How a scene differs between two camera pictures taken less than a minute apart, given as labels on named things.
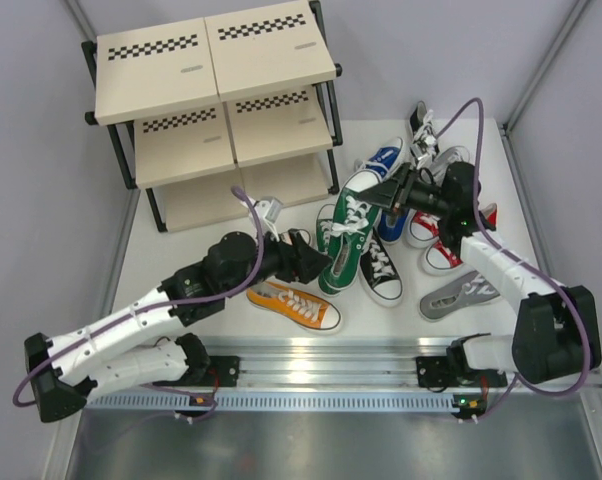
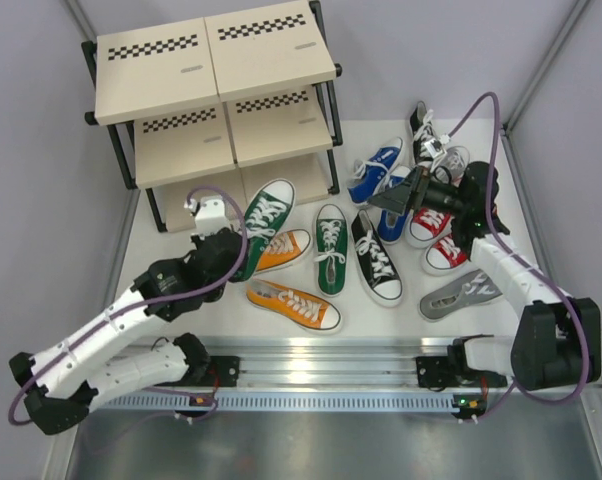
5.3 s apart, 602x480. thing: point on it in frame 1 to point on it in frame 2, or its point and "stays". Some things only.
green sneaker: x=354 y=217 to x=266 y=213
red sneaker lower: x=437 y=259 stays
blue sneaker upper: x=383 y=161 stays
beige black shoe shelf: x=200 y=106 stays
